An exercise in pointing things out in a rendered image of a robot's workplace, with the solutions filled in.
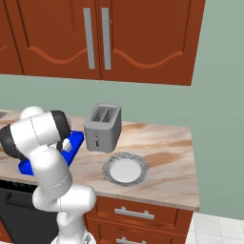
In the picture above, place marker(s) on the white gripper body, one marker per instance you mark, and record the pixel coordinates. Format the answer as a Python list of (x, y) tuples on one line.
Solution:
[(66, 145)]

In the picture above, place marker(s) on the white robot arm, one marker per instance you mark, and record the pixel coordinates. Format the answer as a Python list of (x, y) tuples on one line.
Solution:
[(47, 165)]

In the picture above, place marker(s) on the blue tray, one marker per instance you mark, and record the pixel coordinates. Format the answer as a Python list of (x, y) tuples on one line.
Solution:
[(75, 141)]

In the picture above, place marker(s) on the grey toaster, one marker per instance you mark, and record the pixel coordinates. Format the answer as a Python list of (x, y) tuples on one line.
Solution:
[(102, 133)]

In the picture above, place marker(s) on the grey rimmed white plate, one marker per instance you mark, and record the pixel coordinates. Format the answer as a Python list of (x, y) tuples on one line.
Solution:
[(125, 169)]

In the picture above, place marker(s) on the black dishwasher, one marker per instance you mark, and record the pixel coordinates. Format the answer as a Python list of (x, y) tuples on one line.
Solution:
[(22, 219)]

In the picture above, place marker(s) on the brown drawer front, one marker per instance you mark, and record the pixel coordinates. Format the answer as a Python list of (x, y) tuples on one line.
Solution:
[(165, 236), (165, 213)]

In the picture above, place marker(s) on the brown wall cupboard door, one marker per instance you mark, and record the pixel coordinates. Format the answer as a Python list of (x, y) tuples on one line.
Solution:
[(8, 41), (54, 35), (149, 35)]

